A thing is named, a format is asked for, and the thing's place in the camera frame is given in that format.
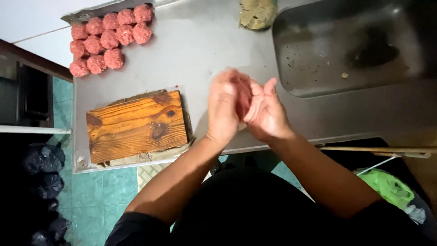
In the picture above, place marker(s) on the person's left fingers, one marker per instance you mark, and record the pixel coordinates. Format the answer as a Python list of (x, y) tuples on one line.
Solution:
[(223, 82)]

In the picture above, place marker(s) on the white thin rod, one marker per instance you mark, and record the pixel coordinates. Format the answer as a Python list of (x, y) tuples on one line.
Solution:
[(375, 166)]

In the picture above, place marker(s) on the steel sink basin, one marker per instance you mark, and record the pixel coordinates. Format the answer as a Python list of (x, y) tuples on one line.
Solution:
[(341, 44)]

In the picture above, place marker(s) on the brown wooden cutting board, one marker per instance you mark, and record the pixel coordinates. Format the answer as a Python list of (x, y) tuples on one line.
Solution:
[(136, 126)]

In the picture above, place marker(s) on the raw minced meat patty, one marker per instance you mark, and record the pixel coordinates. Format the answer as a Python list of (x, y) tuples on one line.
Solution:
[(243, 97)]

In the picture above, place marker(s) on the dark wooden cabinet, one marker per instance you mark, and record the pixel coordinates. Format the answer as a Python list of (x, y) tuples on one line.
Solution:
[(30, 92)]

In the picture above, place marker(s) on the bag of dried leaves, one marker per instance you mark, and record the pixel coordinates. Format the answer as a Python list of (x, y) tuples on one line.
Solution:
[(256, 13)]

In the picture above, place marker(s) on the group of raw meatballs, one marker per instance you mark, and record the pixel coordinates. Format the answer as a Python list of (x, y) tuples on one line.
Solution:
[(109, 39)]

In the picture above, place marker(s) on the person's right hand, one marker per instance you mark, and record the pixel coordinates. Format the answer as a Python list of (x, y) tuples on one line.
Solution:
[(269, 116)]

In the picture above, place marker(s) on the person's left hand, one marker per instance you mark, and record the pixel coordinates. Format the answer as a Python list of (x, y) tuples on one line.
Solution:
[(222, 109)]

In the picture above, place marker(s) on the heap of black plastic bags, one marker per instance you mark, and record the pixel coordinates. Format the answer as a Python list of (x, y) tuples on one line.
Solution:
[(46, 184)]

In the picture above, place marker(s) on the green plastic bag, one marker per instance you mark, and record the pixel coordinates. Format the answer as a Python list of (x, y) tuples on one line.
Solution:
[(387, 186)]

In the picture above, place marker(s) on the person's black shirt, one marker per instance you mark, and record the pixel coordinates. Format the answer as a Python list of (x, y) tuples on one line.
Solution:
[(259, 215)]

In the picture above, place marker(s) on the wooden stick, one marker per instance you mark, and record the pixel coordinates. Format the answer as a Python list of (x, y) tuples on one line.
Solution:
[(375, 150)]

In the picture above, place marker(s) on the grey metal tray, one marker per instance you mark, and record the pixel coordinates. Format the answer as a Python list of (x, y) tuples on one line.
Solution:
[(88, 13)]

